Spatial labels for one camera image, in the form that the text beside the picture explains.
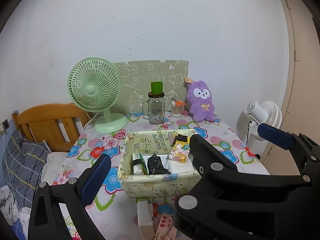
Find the beige door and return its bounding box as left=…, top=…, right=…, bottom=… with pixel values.
left=258, top=0, right=320, bottom=176

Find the floral tablecloth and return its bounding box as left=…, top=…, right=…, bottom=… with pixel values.
left=49, top=113, right=267, bottom=239

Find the yellow cartoon snack packet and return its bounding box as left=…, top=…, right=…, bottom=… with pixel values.
left=168, top=134, right=190, bottom=164

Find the green desk fan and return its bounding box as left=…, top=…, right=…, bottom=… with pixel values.
left=67, top=57, right=128, bottom=133

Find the pink tissue pack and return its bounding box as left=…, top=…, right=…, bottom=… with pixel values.
left=154, top=213, right=177, bottom=240

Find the black plastic bag roll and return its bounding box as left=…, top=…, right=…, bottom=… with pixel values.
left=147, top=154, right=171, bottom=175

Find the green white small box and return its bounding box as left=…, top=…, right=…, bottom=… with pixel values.
left=132, top=152, right=148, bottom=176

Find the grey plaid pillow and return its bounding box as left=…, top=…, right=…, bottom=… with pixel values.
left=2, top=130, right=50, bottom=209

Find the yellow cartoon fabric storage box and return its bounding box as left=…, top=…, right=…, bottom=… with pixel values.
left=117, top=129, right=201, bottom=198

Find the wooden headboard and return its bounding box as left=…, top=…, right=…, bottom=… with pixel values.
left=12, top=103, right=89, bottom=152

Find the green plastic cup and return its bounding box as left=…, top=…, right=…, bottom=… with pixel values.
left=150, top=81, right=163, bottom=94

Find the cotton swab jar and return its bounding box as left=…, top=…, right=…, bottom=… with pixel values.
left=171, top=98, right=186, bottom=117

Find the glass mason jar mug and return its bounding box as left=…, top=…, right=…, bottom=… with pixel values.
left=142, top=92, right=165, bottom=125

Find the green cartoon foam mat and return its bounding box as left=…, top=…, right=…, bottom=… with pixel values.
left=111, top=60, right=189, bottom=116

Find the purple plush bunny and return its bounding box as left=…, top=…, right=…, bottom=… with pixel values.
left=187, top=80, right=216, bottom=122

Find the white standing fan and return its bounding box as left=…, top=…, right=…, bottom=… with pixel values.
left=245, top=100, right=282, bottom=157

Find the wall power socket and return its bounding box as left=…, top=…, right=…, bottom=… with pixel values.
left=2, top=119, right=10, bottom=131

